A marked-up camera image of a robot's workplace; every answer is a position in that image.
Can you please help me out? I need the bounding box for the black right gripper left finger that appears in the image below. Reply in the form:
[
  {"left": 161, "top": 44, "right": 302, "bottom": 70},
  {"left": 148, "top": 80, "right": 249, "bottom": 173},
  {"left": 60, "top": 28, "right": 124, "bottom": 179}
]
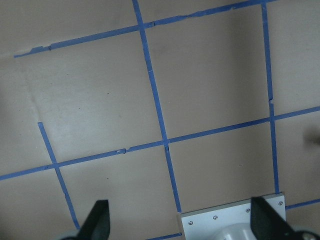
[{"left": 75, "top": 199, "right": 111, "bottom": 240}]

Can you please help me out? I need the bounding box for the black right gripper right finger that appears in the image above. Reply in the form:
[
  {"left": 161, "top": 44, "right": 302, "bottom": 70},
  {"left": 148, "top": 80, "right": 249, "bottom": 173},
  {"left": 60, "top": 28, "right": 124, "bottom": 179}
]
[{"left": 250, "top": 197, "right": 303, "bottom": 240}]

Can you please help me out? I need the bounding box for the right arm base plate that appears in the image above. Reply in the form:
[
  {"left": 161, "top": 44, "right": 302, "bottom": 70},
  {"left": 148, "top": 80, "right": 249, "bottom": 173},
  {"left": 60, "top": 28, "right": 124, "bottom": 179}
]
[{"left": 180, "top": 193, "right": 286, "bottom": 240}]

